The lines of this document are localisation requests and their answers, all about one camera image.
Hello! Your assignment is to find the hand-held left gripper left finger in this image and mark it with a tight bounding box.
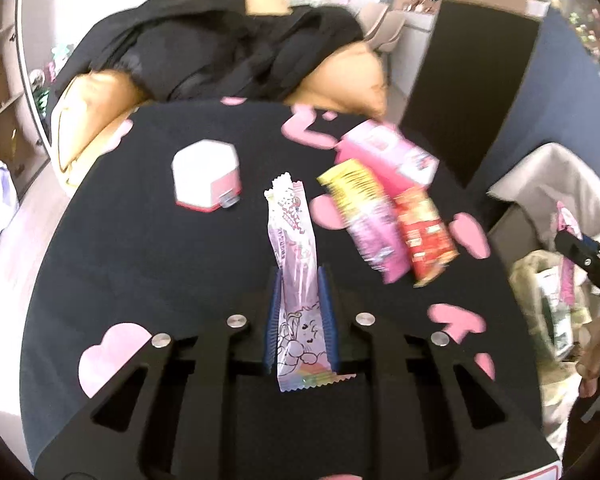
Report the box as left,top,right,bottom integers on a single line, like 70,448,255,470
32,266,286,480

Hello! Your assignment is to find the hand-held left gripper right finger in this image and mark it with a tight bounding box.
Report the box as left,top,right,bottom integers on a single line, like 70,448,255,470
316,265,564,480

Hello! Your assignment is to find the pink slim wrapper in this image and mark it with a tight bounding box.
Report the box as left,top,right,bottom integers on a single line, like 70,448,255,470
555,201,579,307

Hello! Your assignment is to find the beige plastic bag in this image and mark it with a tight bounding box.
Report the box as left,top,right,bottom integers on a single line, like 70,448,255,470
509,252,597,433

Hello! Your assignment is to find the white pink cartoon wrapper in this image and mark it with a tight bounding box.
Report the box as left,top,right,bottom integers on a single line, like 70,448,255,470
264,172,356,395

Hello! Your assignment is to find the person's right hand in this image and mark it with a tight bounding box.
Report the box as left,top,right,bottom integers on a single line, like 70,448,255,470
575,312,600,397

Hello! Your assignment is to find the green white packet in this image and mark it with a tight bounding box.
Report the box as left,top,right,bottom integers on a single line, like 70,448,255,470
537,270,582,362

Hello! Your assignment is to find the beige grey cloth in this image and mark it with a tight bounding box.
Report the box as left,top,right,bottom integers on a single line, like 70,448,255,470
487,142,600,252

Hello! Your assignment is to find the yellow pink snack packet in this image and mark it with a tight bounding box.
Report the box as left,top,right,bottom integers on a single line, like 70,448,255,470
316,158,413,285

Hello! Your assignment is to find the red snack packet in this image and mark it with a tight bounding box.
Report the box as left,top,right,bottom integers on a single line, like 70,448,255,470
392,186,460,288

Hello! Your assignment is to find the black pink-print tablecloth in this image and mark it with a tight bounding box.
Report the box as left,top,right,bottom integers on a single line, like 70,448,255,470
17,95,547,480

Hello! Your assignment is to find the blue partition panel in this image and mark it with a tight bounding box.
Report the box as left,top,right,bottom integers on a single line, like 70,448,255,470
467,7,600,192

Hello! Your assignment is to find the white hexagonal box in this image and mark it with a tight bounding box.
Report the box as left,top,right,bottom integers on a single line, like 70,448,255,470
171,140,243,213

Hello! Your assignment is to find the pink cardboard box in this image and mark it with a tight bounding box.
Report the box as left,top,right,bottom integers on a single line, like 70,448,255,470
334,120,440,196

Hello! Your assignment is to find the beige chair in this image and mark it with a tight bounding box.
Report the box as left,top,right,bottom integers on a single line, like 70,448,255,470
376,10,407,54
357,2,392,51

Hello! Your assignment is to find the black jacket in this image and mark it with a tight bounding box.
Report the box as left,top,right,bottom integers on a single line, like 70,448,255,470
62,0,366,107

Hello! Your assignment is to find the wooden shelf unit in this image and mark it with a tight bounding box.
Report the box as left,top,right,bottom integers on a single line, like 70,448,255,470
0,0,52,197

